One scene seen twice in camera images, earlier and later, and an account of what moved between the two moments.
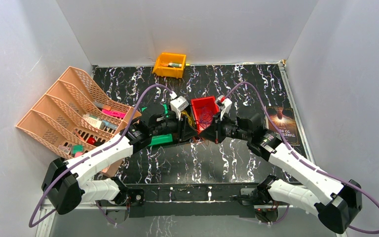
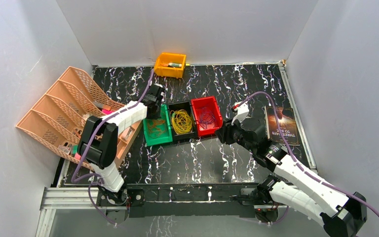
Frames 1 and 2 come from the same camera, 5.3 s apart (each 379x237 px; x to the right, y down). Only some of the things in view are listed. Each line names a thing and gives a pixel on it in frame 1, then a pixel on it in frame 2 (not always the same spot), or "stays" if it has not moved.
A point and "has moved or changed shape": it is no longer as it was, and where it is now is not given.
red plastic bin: (204, 109) stays
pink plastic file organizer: (74, 118) stays
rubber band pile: (199, 138) has moved or changed shape
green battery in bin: (175, 64) stays
